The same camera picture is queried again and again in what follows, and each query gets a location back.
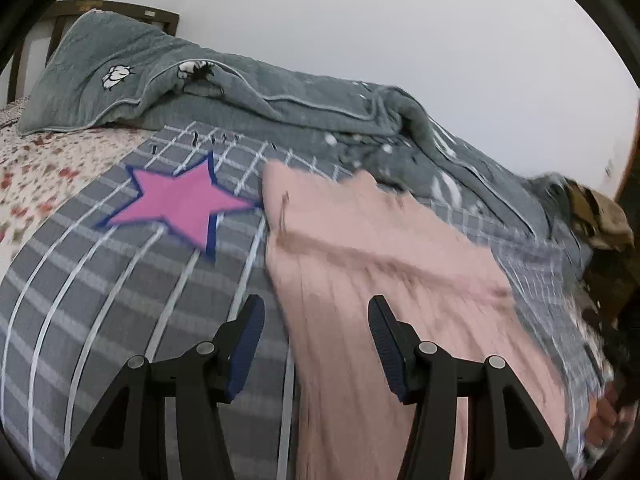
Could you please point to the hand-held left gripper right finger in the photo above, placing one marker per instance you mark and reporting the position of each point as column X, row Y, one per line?
column 386, row 345

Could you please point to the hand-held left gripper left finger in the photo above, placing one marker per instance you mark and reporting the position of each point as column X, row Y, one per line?
column 248, row 340

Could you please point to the pink knitted sweater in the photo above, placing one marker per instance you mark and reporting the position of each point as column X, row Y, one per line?
column 375, row 250

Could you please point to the person's right hand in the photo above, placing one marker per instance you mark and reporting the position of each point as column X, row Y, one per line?
column 606, row 417

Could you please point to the grey checked blanket pink stars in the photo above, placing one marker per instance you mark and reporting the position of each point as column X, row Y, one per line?
column 125, row 285

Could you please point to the camouflage cloth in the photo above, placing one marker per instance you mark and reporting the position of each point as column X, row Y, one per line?
column 600, row 220

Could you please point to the grey-green quilted duvet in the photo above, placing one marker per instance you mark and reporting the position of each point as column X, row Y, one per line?
column 280, row 85

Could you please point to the floral bed sheet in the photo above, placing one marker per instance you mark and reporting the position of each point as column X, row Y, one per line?
column 45, row 170

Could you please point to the dark wooden headboard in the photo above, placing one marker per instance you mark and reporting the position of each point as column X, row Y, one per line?
column 161, row 17

